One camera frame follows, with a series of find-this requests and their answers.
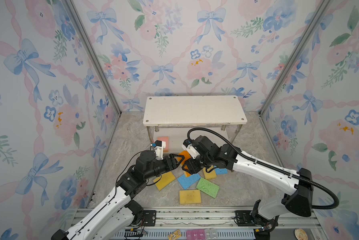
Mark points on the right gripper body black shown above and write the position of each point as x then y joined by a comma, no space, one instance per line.
206,160

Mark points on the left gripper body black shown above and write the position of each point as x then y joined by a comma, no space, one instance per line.
162,166

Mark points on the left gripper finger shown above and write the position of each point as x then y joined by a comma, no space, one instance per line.
177,157
176,164

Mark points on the white two-tier shelf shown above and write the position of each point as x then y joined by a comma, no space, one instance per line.
173,116

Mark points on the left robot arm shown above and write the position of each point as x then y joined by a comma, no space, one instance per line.
119,210

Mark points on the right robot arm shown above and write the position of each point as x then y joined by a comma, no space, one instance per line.
295,196

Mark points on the yellow sponge under orange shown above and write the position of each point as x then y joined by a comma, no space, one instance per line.
164,180

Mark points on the blue sponge under pink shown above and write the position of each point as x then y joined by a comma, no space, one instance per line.
221,171

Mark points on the dark yellow sponge centre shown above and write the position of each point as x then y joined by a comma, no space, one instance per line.
209,173

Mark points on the blue sponge centre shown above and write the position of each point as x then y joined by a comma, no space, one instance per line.
186,182

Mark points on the green sponge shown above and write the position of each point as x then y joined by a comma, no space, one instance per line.
207,187

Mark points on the yellow sponge bottom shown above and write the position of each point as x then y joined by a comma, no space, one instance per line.
187,197

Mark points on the yellow patterned card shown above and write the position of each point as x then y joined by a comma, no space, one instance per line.
175,235

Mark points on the pink plastic box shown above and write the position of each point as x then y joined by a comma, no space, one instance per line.
197,234

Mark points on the clear plastic box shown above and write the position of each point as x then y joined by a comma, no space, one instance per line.
211,234

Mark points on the round patterned disc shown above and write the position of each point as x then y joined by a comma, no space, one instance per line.
300,234

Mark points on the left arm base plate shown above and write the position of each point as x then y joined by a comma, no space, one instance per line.
146,218

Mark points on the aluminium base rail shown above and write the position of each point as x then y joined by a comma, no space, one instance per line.
220,218

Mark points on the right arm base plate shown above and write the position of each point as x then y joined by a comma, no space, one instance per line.
248,219

